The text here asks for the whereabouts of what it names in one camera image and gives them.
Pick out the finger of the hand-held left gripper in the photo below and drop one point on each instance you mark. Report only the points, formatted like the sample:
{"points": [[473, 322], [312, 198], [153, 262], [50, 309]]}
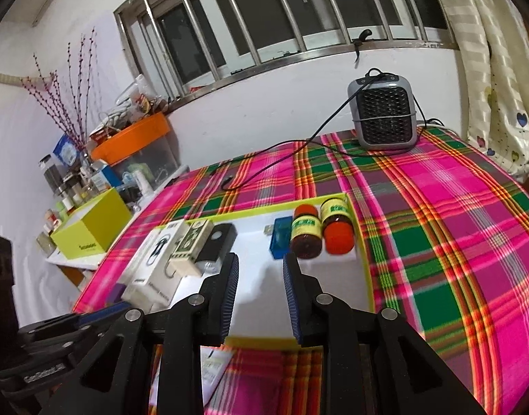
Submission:
{"points": [[61, 345], [100, 314]]}

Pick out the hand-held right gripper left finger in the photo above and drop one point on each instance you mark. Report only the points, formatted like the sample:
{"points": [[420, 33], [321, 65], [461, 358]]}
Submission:
{"points": [[230, 294]]}

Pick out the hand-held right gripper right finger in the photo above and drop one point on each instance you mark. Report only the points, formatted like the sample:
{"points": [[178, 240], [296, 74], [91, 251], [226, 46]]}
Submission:
{"points": [[290, 298]]}

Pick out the white tray yellow-green rim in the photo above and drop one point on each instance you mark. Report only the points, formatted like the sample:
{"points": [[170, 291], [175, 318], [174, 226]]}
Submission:
{"points": [[256, 285]]}

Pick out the black small box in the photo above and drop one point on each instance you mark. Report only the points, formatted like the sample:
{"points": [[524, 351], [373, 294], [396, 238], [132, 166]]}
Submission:
{"points": [[217, 242]]}

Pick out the blue translucent card reader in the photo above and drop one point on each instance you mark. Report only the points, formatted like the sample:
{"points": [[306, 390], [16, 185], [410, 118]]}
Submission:
{"points": [[279, 237]]}

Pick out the green patterned carton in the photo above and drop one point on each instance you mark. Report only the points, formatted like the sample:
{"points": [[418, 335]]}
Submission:
{"points": [[191, 242]]}

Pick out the brown bottle dark red cap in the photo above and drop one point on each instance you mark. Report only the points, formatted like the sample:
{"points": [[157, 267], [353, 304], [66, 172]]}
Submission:
{"points": [[305, 229]]}

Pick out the white earphone box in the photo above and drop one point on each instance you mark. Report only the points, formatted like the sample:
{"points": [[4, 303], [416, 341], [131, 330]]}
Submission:
{"points": [[154, 263]]}

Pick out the brown bottle orange cap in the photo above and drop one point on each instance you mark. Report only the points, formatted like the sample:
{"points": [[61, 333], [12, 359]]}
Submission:
{"points": [[339, 235]]}

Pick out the purple small item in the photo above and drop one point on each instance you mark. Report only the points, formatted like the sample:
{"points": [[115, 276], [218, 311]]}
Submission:
{"points": [[117, 293]]}

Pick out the yellow-green cardboard box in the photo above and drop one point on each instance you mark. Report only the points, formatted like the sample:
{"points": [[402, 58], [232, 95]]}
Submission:
{"points": [[91, 224]]}

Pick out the cluster of small jars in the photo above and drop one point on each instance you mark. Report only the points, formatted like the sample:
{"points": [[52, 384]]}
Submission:
{"points": [[63, 190]]}

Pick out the blue white carton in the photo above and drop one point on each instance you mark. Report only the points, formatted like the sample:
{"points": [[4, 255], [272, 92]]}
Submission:
{"points": [[105, 177]]}

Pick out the white plastic bottle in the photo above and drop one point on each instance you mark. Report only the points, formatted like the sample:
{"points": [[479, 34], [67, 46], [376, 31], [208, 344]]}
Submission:
{"points": [[142, 183]]}

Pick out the pink green plaid cloth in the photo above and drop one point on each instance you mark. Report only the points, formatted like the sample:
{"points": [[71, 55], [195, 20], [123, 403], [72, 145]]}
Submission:
{"points": [[441, 233]]}

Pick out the blue box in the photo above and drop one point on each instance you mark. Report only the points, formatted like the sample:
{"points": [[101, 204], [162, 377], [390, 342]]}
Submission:
{"points": [[65, 151]]}

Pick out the purple dried branches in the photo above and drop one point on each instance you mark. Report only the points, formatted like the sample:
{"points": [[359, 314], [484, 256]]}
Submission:
{"points": [[76, 134]]}

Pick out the clear storage bin orange lid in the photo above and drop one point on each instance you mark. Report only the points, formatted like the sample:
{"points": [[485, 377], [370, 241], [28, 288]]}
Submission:
{"points": [[135, 134]]}

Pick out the grey portable heater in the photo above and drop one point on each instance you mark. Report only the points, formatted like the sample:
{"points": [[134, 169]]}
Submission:
{"points": [[385, 112]]}

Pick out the clear plastic bag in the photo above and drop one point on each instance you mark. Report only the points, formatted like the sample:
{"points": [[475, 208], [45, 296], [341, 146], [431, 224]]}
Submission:
{"points": [[137, 88]]}

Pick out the barred window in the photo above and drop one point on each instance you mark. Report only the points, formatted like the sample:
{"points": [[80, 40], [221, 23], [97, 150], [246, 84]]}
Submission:
{"points": [[264, 13]]}

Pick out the cream patterned curtain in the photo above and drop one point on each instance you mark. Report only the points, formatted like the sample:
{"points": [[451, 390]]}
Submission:
{"points": [[498, 73]]}

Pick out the white wall pipe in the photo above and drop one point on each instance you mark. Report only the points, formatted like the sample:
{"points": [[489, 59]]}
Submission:
{"points": [[14, 78]]}

